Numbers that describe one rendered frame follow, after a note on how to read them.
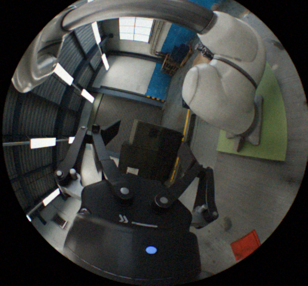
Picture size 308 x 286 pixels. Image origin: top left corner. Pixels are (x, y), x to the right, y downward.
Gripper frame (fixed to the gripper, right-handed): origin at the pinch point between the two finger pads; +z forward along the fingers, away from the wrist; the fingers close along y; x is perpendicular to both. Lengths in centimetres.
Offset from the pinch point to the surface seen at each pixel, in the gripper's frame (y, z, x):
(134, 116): -90, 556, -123
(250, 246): 39, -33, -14
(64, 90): -457, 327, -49
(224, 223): 38.3, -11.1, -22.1
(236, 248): 39, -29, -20
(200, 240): 39, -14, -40
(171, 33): -63, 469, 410
